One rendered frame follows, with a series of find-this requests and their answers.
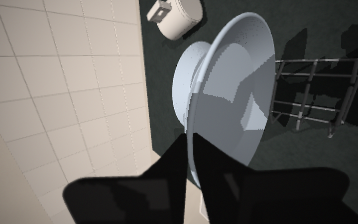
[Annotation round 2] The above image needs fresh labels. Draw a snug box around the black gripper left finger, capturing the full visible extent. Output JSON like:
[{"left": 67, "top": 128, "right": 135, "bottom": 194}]
[{"left": 62, "top": 133, "right": 188, "bottom": 224}]

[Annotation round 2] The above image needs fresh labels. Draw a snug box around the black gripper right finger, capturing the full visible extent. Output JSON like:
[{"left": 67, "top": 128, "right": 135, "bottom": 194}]
[{"left": 193, "top": 133, "right": 350, "bottom": 224}]

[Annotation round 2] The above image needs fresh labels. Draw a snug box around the grey mug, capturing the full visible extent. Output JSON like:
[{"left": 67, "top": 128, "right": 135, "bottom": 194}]
[{"left": 147, "top": 0, "right": 202, "bottom": 40}]

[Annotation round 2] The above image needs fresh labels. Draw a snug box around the white round plate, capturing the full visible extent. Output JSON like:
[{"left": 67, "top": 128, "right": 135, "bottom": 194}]
[
  {"left": 184, "top": 12, "right": 275, "bottom": 187},
  {"left": 172, "top": 41, "right": 211, "bottom": 126}
]

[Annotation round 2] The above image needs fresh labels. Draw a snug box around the grey metal dish rack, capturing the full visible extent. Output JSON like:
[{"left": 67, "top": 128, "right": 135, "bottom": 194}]
[{"left": 269, "top": 56, "right": 358, "bottom": 138}]

